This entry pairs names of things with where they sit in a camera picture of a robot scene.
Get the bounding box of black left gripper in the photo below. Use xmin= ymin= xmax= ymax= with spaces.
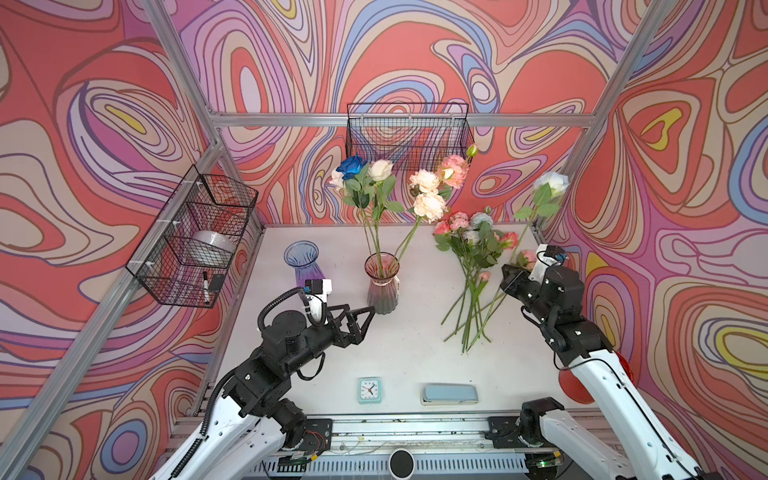
xmin=280 ymin=303 xmax=374 ymax=379

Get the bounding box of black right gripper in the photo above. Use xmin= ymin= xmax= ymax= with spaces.
xmin=499 ymin=262 xmax=553 ymax=325

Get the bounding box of pink grey glass vase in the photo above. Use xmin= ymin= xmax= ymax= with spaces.
xmin=364 ymin=252 xmax=400 ymax=315

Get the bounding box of purple glass vase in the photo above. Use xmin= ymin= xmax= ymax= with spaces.
xmin=284 ymin=240 xmax=325 ymax=289

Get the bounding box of pink carnation stem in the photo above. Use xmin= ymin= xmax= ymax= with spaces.
xmin=392 ymin=143 xmax=481 ymax=259

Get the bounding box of pale blue white rose stem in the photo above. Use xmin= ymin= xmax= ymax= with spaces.
xmin=466 ymin=172 xmax=570 ymax=350

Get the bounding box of cream carnation stem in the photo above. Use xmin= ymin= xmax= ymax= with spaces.
xmin=395 ymin=169 xmax=453 ymax=260

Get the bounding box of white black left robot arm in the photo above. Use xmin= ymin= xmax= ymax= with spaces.
xmin=153 ymin=282 xmax=375 ymax=479

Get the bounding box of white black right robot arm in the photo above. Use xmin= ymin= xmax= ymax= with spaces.
xmin=500 ymin=265 xmax=718 ymax=479

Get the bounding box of small teal alarm clock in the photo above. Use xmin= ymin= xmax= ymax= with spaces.
xmin=358 ymin=377 xmax=383 ymax=404

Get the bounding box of red plastic cup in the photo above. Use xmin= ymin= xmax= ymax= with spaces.
xmin=558 ymin=352 xmax=636 ymax=405

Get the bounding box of artificial flower bunch on table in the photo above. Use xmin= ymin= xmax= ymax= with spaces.
xmin=435 ymin=210 xmax=536 ymax=354

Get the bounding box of black marker in basket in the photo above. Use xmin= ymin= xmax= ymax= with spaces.
xmin=202 ymin=271 xmax=211 ymax=305

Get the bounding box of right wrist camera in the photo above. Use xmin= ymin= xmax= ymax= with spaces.
xmin=529 ymin=244 xmax=567 ymax=283

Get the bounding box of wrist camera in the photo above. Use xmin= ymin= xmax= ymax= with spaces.
xmin=529 ymin=244 xmax=567 ymax=283
xmin=304 ymin=279 xmax=332 ymax=318

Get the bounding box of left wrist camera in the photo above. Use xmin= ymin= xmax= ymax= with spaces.
xmin=304 ymin=279 xmax=332 ymax=318

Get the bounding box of black wire basket left wall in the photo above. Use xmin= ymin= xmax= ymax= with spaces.
xmin=126 ymin=166 xmax=258 ymax=309

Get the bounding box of black wire basket wall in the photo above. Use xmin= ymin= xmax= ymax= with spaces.
xmin=126 ymin=166 xmax=258 ymax=309
xmin=346 ymin=100 xmax=478 ymax=173

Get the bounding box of black wire basket back wall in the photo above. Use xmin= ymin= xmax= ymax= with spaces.
xmin=346 ymin=100 xmax=478 ymax=173

